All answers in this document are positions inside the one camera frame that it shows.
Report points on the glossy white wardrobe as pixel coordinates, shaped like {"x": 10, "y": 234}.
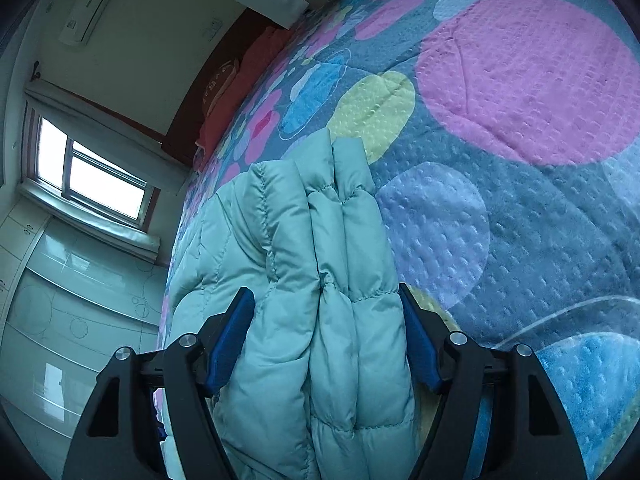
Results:
{"x": 75, "y": 310}

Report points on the bedspread with coloured circles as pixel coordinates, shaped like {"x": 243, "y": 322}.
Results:
{"x": 525, "y": 185}

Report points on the light green quilted jacket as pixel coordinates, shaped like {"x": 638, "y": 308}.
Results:
{"x": 310, "y": 335}

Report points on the white framed window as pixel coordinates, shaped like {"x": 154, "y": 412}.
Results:
{"x": 95, "y": 175}

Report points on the brown embroidered pillow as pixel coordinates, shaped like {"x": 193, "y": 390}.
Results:
{"x": 220, "y": 82}

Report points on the white wall air conditioner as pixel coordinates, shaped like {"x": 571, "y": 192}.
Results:
{"x": 100, "y": 5}

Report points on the red pillow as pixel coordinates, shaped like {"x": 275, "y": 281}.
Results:
{"x": 250, "y": 65}

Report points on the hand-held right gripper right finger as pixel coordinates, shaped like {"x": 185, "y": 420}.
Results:
{"x": 420, "y": 345}

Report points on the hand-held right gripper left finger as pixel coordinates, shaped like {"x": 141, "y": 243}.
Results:
{"x": 230, "y": 345}

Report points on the white wall socket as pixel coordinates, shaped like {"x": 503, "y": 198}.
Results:
{"x": 214, "y": 27}

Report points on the dark wooden headboard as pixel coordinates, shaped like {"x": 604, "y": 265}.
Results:
{"x": 190, "y": 125}

